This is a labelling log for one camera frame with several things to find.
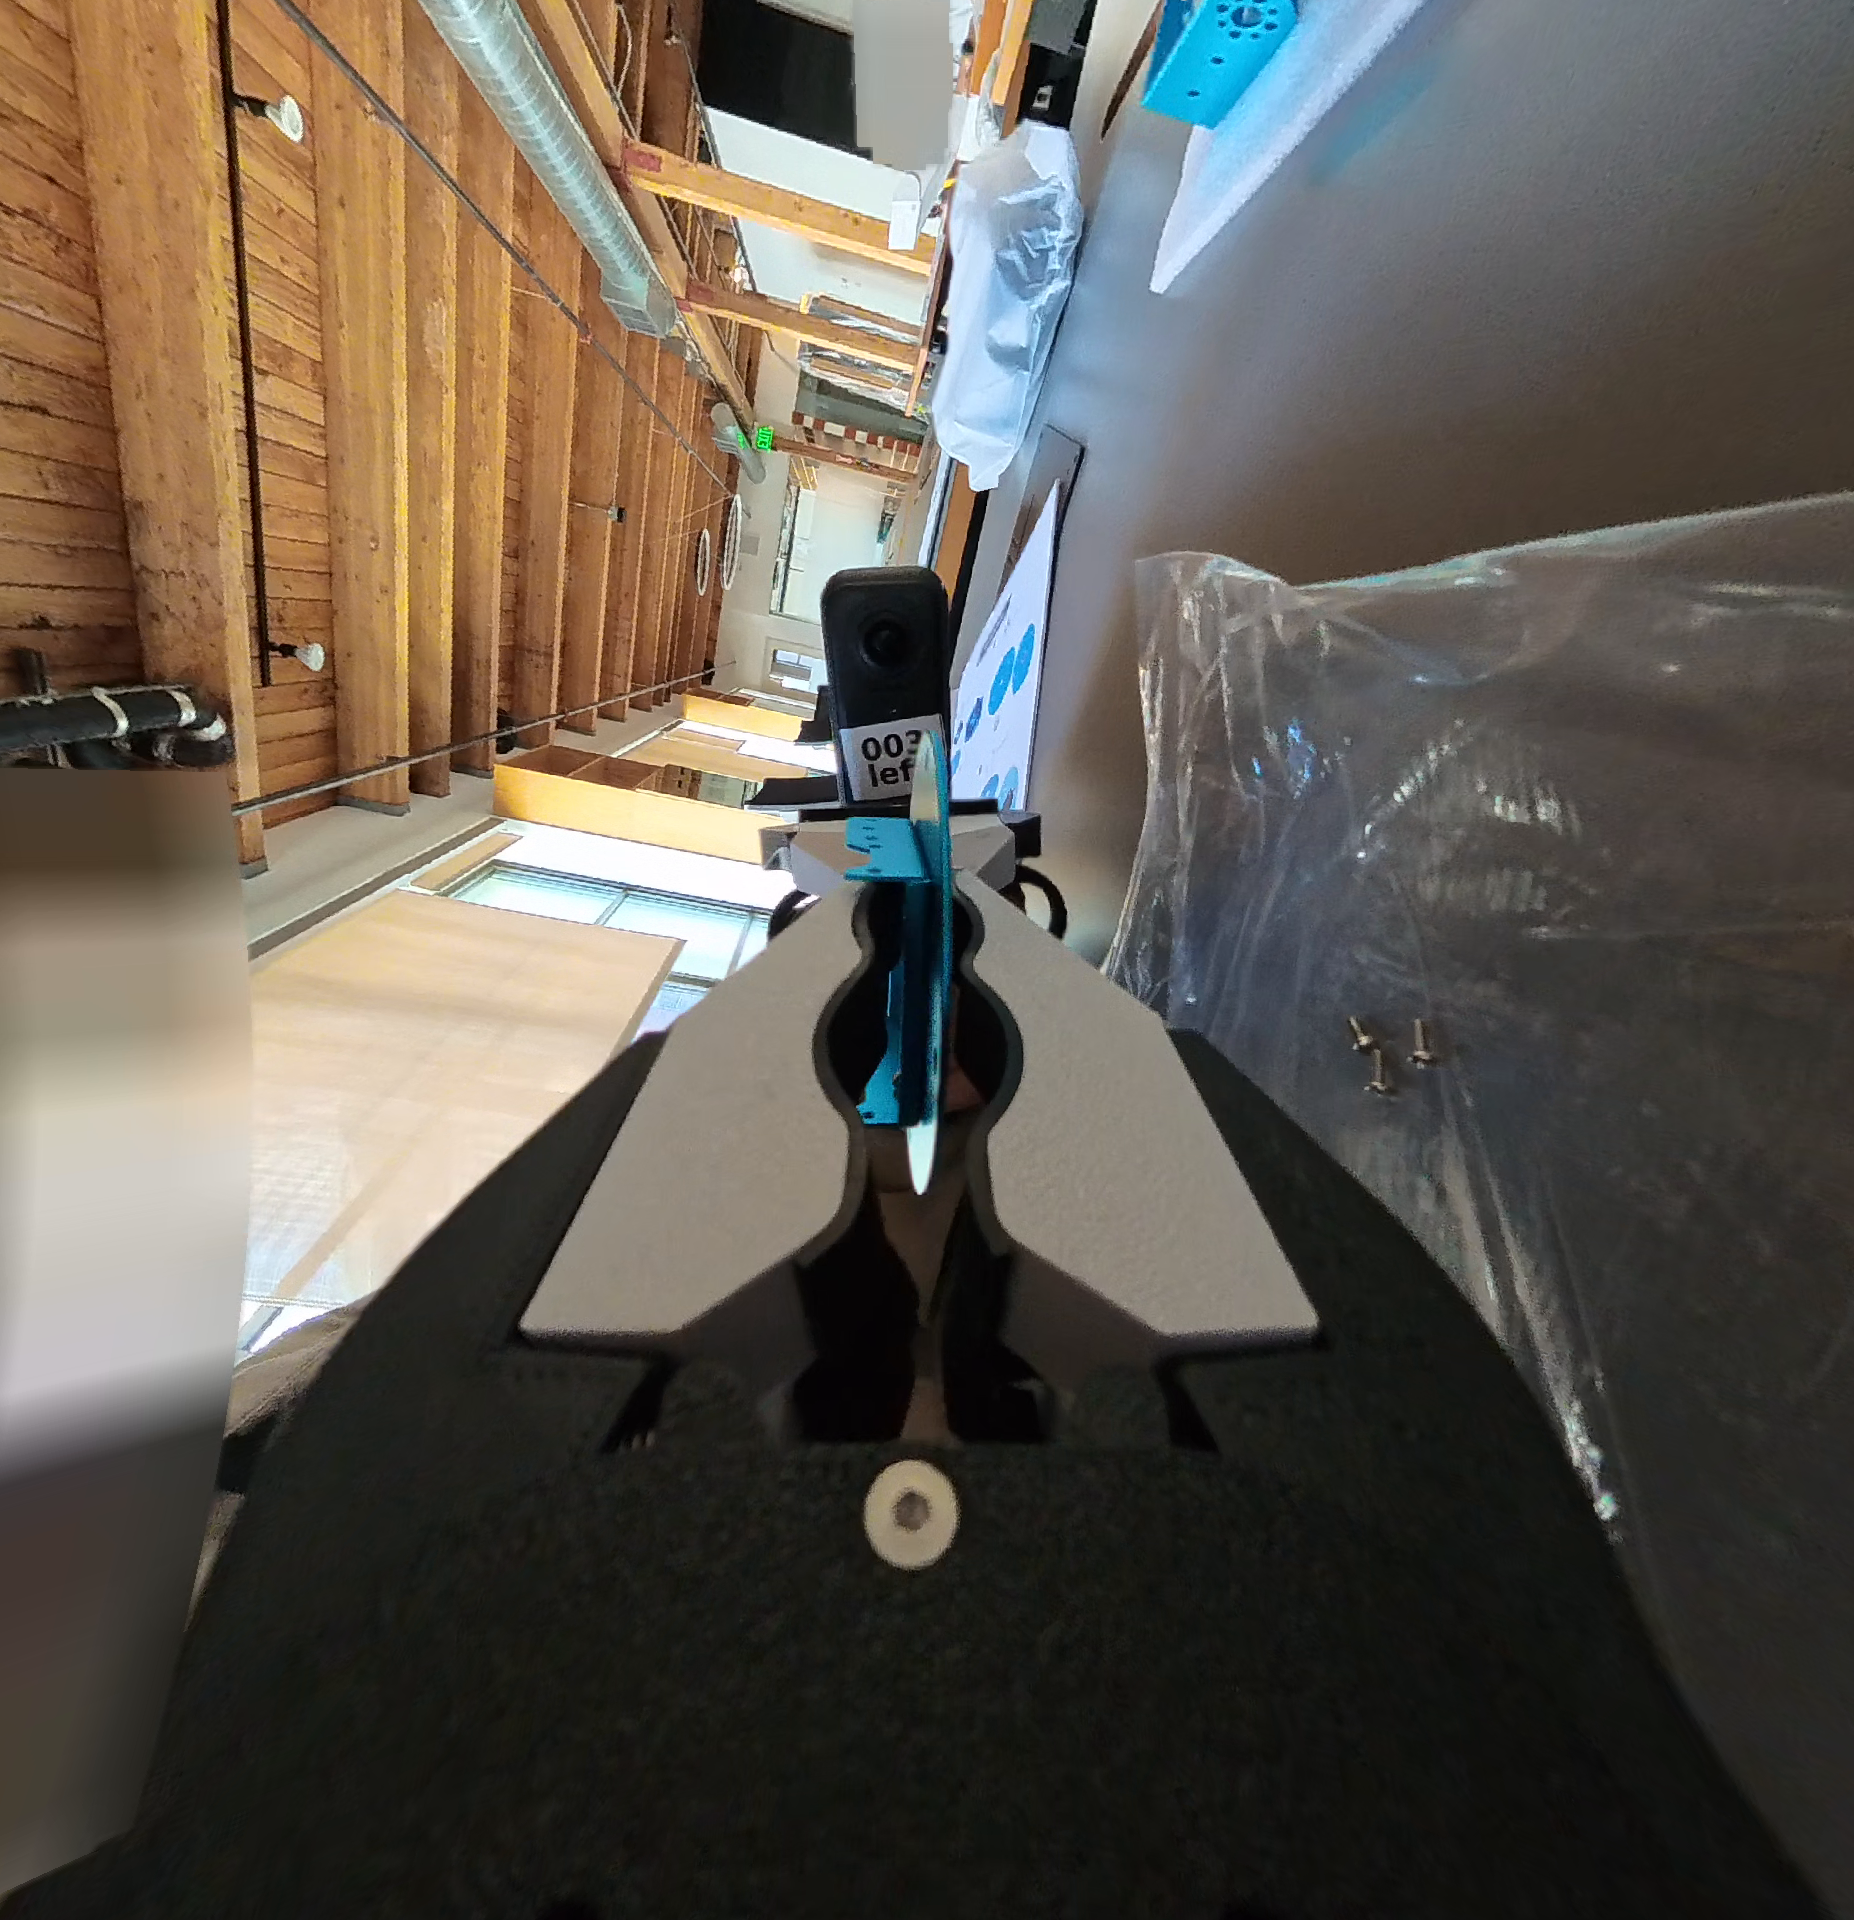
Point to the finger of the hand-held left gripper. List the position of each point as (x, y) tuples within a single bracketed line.
[(980, 852), (827, 867)]

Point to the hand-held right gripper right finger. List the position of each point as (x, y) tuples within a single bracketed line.
[(1137, 1201)]

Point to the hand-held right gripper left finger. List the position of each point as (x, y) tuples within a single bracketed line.
[(687, 1201)]

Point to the blue perforated mounting bracket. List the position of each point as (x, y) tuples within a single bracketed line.
[(897, 975)]

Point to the white instruction sheet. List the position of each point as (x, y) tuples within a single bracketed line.
[(1017, 644)]

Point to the large glass window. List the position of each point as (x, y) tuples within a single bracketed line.
[(612, 915)]

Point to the white plastic bag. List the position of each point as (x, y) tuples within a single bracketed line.
[(1003, 301)]

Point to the clear plastic bag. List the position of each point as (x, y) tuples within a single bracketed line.
[(1542, 901)]

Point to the white ceiling spotlight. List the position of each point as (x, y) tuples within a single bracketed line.
[(306, 655), (284, 116)]

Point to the white foam sheet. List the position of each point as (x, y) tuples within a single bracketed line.
[(1287, 164)]

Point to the black insulated pipe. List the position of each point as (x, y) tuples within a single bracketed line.
[(86, 722)]

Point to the silver ventilation duct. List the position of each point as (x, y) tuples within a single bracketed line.
[(566, 150)]

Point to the blue round-end metal bracket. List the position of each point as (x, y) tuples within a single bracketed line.
[(1212, 61)]

